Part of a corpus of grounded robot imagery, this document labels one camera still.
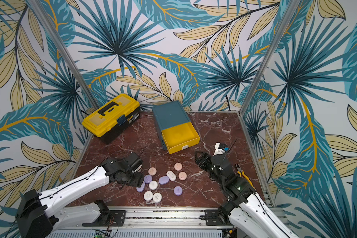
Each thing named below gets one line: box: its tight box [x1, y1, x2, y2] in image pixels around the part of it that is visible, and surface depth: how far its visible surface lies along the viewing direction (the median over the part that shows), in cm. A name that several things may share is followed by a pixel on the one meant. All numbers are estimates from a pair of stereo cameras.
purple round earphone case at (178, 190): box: [173, 185, 183, 196], surface depth 83 cm
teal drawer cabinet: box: [151, 100, 201, 155], surface depth 87 cm
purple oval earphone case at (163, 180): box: [158, 175, 170, 185], surface depth 86 cm
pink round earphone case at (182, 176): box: [178, 171, 187, 181], surface depth 87 cm
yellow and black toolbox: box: [81, 93, 141, 145], surface depth 97 cm
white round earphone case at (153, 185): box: [148, 180, 159, 190], surface depth 85 cm
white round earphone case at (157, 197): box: [152, 192, 163, 203], surface depth 80 cm
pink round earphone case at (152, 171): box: [148, 167, 157, 177], surface depth 89 cm
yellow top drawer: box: [161, 121, 201, 155], surface depth 87 cm
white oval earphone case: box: [166, 170, 177, 181], surface depth 87 cm
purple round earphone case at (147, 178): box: [143, 174, 153, 184], surface depth 85 cm
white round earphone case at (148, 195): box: [143, 190, 154, 201], surface depth 81 cm
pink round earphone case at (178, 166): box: [174, 162, 183, 172], surface depth 92 cm
